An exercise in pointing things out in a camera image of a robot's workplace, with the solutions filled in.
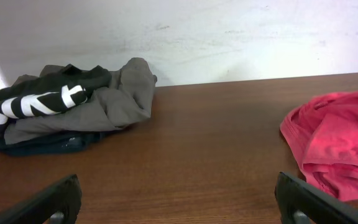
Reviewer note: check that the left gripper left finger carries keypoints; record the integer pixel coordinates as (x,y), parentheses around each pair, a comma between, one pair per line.
(63,196)

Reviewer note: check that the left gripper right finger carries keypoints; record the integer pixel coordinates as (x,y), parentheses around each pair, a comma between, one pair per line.
(300,202)

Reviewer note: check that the dark navy folded garment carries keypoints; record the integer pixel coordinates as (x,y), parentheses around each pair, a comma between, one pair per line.
(60,143)

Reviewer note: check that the black folded shirt white letters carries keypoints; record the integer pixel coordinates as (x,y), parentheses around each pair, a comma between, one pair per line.
(55,92)

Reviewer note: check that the grey folded pants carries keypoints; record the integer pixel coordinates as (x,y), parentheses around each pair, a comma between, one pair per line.
(127,100)

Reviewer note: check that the orange red t-shirt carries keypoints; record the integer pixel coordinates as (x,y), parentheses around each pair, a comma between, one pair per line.
(323,137)

